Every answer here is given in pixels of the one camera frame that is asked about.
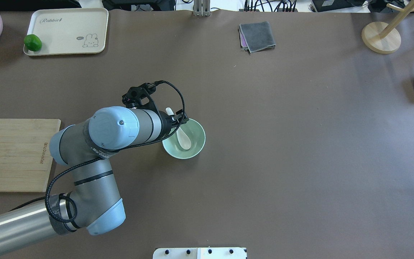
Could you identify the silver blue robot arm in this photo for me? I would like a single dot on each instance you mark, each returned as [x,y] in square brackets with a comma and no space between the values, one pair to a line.
[85,149]

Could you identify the bamboo cutting board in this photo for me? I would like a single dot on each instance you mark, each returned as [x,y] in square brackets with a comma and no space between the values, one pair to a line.
[25,160]

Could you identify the green lime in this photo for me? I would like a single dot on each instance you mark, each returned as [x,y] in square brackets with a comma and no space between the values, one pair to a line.
[32,42]

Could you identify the white ceramic spoon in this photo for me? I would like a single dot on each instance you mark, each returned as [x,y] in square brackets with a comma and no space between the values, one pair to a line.
[179,140]

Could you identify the wooden mug tree stand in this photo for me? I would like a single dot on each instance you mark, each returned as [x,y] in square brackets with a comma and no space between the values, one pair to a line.
[384,38]

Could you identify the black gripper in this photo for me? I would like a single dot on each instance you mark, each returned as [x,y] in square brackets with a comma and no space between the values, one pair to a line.
[166,126]

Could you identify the cream rabbit tray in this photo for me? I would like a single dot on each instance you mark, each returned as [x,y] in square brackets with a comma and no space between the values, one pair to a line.
[69,31]

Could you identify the grey folded cloth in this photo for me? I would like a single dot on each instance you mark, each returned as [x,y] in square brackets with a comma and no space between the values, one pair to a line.
[256,37]

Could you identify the green ceramic bowl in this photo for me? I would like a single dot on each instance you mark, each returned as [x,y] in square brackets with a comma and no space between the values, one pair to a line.
[196,134]

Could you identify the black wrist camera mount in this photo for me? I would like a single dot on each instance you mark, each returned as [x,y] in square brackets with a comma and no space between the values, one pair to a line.
[140,97]

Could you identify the white pedestal column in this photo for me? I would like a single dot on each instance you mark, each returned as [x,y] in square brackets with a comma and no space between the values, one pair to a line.
[223,252]

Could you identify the aluminium frame post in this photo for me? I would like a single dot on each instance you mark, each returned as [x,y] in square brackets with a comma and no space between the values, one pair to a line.
[201,8]

